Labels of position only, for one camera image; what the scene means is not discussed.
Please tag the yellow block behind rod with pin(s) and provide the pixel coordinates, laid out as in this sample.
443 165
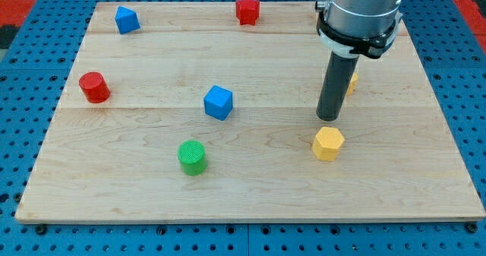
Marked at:
352 84

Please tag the red star block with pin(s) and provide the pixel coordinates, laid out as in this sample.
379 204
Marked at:
247 11

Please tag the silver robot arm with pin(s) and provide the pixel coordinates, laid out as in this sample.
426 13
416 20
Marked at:
350 29

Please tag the light wooden board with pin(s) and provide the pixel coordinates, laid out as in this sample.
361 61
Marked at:
116 162

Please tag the yellow hexagon block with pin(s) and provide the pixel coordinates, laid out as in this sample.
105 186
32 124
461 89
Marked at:
327 143

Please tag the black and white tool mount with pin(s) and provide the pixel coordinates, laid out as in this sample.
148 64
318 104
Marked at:
351 46

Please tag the red cylinder block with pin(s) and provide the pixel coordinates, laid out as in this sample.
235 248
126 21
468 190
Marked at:
94 87

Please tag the blue pentagon block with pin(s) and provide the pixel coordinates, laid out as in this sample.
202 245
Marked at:
126 20

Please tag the blue cube block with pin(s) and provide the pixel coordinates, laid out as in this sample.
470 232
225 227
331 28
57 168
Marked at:
218 102

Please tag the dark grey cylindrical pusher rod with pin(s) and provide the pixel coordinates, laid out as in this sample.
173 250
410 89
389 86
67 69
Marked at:
335 85

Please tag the green cylinder block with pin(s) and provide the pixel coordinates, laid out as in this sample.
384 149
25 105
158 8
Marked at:
192 157

